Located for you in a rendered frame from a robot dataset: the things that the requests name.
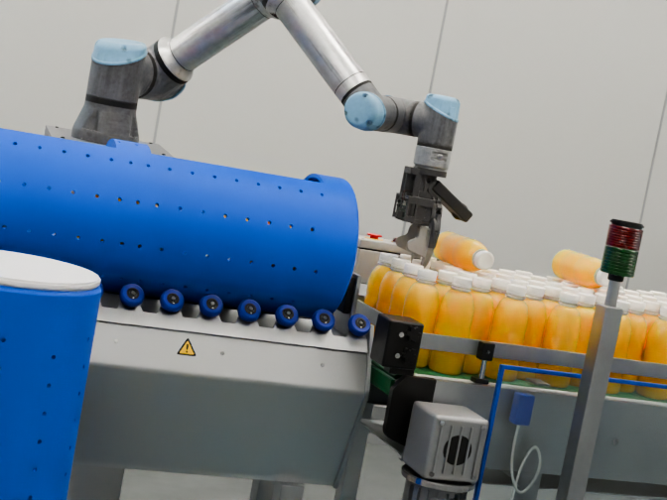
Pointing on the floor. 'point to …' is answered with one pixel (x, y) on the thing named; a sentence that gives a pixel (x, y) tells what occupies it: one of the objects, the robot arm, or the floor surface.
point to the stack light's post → (590, 403)
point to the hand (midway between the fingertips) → (421, 263)
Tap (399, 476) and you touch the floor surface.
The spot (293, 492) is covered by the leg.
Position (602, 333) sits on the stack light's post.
